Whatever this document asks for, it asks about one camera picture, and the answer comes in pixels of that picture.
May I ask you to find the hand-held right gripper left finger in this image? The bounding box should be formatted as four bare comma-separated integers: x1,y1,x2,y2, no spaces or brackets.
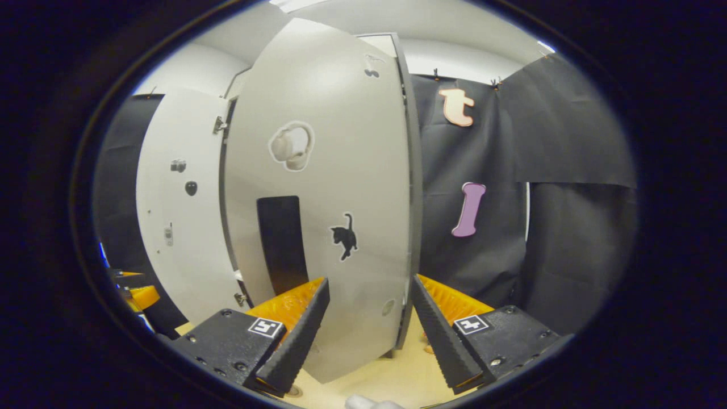
168,277,331,398

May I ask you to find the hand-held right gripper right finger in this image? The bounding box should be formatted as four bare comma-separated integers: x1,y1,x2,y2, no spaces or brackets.
411,274,574,395

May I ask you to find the white cabinet door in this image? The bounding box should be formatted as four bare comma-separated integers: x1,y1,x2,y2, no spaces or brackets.
224,17,414,384
135,85,245,327

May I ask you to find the white and grey cabinet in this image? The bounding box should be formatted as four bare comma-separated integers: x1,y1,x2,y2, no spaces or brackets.
223,32,424,357

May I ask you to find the black backdrop cloth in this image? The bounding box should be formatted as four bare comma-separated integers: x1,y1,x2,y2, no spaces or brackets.
410,53,638,336
94,94,188,337

